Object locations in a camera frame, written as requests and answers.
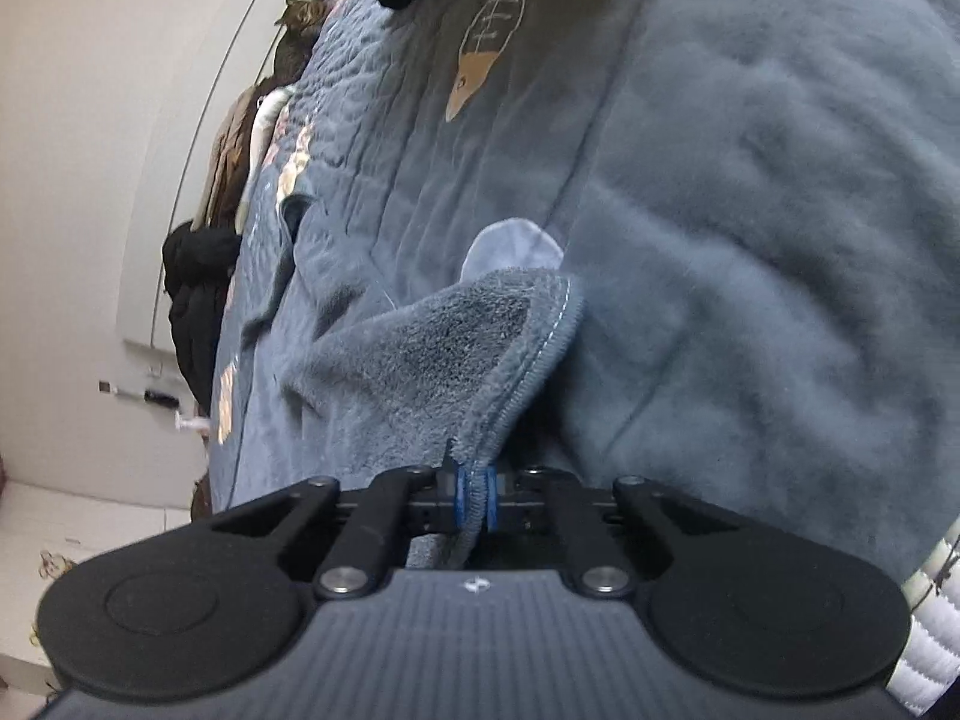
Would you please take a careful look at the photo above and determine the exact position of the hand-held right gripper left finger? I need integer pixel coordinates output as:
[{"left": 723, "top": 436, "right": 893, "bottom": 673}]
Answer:
[{"left": 187, "top": 465, "right": 472, "bottom": 601}]

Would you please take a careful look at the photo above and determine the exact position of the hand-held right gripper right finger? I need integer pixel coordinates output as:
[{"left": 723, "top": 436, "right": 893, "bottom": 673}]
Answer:
[{"left": 484, "top": 465, "right": 758, "bottom": 601}]

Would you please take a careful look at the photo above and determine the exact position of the black coat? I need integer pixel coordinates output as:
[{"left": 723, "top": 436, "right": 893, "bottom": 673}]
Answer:
[{"left": 161, "top": 221, "right": 245, "bottom": 415}]

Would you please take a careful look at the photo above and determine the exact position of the printed grey quilt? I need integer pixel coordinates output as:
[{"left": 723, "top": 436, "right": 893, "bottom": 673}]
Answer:
[{"left": 208, "top": 0, "right": 676, "bottom": 515}]

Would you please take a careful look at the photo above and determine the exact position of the white headboard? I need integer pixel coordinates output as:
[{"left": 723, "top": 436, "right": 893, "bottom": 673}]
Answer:
[{"left": 120, "top": 0, "right": 338, "bottom": 353}]

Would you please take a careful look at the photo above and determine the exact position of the white mattress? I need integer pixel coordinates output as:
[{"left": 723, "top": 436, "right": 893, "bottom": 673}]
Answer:
[{"left": 885, "top": 517, "right": 960, "bottom": 715}]

